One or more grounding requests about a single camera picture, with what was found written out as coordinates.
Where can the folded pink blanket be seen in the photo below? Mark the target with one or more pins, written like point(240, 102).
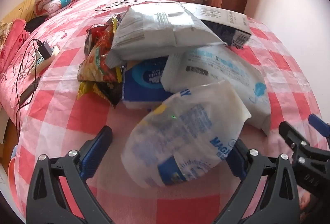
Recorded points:
point(13, 38)

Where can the red checked tablecloth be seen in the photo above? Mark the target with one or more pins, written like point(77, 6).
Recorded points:
point(278, 64)

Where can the person's right hand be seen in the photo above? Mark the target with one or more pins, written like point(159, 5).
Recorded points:
point(306, 202)

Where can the dark cloth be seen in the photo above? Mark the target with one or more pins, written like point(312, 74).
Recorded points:
point(36, 23)

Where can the black charger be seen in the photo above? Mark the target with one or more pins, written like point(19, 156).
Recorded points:
point(45, 49)

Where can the black yellow snack wrapper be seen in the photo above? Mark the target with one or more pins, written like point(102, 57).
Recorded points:
point(110, 92)

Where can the white wet wipes pack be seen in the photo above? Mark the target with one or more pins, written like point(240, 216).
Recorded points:
point(226, 71)

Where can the blue white tissue pack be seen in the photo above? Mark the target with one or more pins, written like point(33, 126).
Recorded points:
point(144, 82)

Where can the bed with pink sheet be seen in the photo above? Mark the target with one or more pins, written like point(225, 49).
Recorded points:
point(77, 9)

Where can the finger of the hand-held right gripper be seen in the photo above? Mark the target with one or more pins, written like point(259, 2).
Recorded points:
point(291, 133)
point(318, 123)

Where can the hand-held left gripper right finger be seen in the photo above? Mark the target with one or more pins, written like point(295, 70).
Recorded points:
point(237, 159)

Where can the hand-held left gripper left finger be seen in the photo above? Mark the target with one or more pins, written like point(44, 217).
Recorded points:
point(95, 151)

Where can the white power strip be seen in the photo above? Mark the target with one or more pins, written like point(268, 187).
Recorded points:
point(45, 60)

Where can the red yellow snack bag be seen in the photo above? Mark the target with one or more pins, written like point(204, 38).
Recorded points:
point(99, 61)

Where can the dark red snack wrapper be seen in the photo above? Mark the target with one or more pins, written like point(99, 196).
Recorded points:
point(96, 33)

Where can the large grey white plastic bag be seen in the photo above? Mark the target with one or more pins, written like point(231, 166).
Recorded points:
point(159, 30)

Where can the black phone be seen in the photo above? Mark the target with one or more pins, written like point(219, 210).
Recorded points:
point(29, 91)

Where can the black white cardboard box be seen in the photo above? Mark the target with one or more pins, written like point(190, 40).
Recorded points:
point(226, 25)

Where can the floral pillow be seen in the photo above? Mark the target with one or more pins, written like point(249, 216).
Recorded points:
point(4, 31)

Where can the yellow wooden headboard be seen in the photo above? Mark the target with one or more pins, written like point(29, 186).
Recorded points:
point(28, 2)

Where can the white milk pouch blue print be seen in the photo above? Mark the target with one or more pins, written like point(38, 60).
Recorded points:
point(185, 136)

